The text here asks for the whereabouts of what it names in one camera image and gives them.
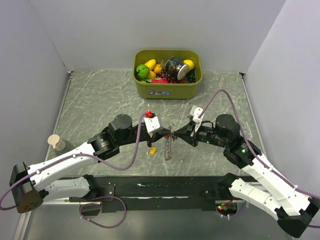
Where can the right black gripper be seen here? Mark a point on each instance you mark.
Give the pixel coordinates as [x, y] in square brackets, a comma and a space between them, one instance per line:
[185, 133]

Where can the large metal keyring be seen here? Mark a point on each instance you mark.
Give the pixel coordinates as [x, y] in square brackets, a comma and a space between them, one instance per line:
[167, 149]

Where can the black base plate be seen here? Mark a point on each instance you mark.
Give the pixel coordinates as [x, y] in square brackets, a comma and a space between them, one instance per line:
[147, 193]

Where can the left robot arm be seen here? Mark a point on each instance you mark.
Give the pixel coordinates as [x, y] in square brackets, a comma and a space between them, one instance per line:
[32, 185]

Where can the yellow tag key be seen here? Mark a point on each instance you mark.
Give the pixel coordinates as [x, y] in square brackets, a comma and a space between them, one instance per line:
[152, 151]

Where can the dark toy grapes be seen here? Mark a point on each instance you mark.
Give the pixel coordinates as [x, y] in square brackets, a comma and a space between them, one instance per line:
[191, 77]

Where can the yellow toy mango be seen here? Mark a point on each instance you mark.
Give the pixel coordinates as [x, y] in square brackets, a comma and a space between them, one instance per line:
[151, 64]

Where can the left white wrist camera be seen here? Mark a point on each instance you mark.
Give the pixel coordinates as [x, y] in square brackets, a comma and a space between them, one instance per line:
[152, 124]

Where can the orange toy fruit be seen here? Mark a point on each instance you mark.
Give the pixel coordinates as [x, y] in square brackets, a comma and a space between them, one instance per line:
[157, 69]

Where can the green toy watermelon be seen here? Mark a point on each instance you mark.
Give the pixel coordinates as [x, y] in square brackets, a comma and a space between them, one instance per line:
[142, 71]

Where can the black printed can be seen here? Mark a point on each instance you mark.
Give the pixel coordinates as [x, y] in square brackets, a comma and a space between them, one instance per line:
[176, 68]

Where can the olive green plastic bin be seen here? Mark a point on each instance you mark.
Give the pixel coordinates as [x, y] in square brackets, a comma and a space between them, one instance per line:
[175, 89]

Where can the small yellow toy lemon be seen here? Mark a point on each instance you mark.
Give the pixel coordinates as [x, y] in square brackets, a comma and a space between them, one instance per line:
[151, 75]

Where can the yellow toy lemon right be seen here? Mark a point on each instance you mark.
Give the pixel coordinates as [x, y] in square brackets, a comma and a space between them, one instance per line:
[190, 63]

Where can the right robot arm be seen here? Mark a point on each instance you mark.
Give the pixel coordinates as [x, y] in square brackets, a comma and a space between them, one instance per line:
[292, 208]

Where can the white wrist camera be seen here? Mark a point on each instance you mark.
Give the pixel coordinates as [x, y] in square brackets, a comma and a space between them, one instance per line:
[152, 124]
[196, 113]

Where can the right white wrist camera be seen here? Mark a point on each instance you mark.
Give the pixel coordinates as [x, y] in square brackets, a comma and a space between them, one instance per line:
[196, 113]

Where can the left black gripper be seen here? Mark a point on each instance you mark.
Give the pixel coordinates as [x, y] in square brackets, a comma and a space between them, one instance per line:
[163, 132]

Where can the red toy dragonfruit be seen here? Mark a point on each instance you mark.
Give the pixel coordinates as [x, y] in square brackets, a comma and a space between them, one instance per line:
[159, 80]

